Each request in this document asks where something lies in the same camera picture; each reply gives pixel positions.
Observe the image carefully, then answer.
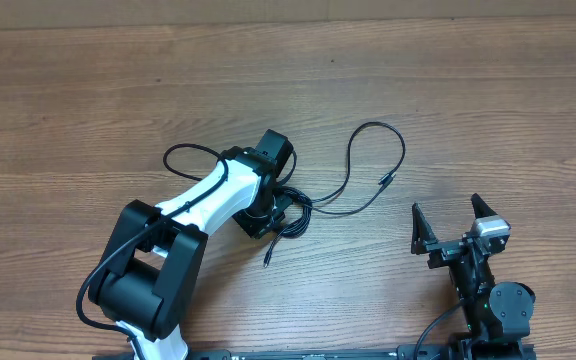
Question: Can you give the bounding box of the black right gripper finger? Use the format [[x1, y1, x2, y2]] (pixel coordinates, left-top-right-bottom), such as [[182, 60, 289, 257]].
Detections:
[[470, 193, 494, 219], [411, 203, 438, 254]]

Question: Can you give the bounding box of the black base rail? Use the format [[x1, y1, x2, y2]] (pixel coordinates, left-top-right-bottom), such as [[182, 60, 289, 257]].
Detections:
[[92, 344, 537, 360]]

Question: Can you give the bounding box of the short black usb cable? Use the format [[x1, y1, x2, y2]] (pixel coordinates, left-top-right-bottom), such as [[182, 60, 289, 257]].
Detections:
[[311, 121, 407, 217]]

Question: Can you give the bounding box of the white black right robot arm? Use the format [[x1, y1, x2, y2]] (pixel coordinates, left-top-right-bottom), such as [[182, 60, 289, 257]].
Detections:
[[411, 194, 537, 360]]

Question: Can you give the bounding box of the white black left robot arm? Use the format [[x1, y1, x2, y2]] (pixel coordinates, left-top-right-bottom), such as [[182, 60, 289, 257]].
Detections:
[[76, 130, 293, 359]]

